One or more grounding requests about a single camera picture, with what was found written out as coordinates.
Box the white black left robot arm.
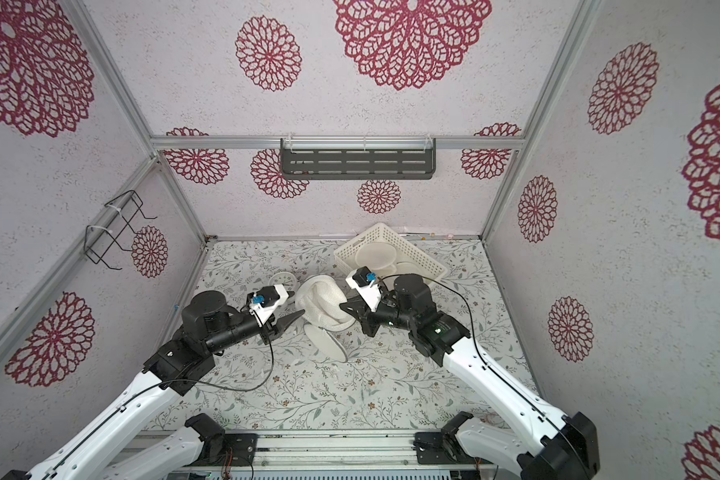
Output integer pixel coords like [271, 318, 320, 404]
[4, 284, 301, 479]

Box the black wire wall rack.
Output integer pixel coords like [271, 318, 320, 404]
[82, 189, 156, 271]

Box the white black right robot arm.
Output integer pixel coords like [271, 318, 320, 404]
[340, 267, 601, 479]

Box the white perforated plastic basket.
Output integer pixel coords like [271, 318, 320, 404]
[334, 223, 449, 280]

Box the white mesh bag blue trim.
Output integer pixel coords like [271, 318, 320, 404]
[294, 275, 355, 363]

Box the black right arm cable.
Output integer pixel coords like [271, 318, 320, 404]
[377, 272, 583, 475]

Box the white round alarm clock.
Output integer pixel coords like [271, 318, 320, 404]
[269, 271, 299, 291]

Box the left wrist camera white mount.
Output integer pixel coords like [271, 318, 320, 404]
[248, 284, 291, 327]

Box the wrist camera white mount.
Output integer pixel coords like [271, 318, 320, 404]
[248, 284, 291, 327]
[346, 266, 382, 312]

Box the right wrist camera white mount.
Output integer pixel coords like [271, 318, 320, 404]
[346, 266, 382, 312]

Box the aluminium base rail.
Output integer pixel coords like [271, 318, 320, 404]
[116, 430, 495, 479]

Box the dark grey wall shelf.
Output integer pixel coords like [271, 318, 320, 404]
[279, 139, 437, 181]

